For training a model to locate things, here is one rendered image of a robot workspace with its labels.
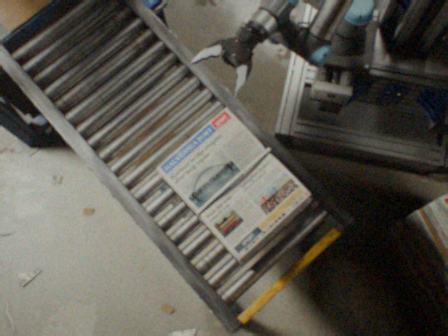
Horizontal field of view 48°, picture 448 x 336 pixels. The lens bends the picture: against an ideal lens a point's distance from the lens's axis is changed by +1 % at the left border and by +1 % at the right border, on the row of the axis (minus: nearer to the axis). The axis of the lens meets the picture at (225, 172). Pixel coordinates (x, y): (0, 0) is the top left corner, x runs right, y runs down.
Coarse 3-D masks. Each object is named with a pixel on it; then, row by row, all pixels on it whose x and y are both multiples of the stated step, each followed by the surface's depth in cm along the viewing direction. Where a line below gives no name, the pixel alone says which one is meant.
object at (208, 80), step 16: (128, 0) 192; (144, 16) 190; (160, 32) 188; (176, 48) 186; (192, 64) 184; (208, 80) 182; (224, 96) 180; (240, 112) 179; (256, 128) 177; (272, 144) 175; (288, 160) 174; (304, 176) 172; (320, 192) 170; (336, 208) 169; (336, 224) 171
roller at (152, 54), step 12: (156, 48) 186; (144, 60) 185; (120, 72) 184; (132, 72) 185; (108, 84) 183; (120, 84) 184; (96, 96) 182; (108, 96) 184; (72, 108) 182; (84, 108) 181; (72, 120) 181
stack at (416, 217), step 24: (408, 216) 198; (432, 216) 179; (384, 240) 238; (408, 240) 211; (432, 240) 186; (408, 264) 222; (432, 264) 196; (408, 288) 237; (432, 288) 208; (432, 312) 216
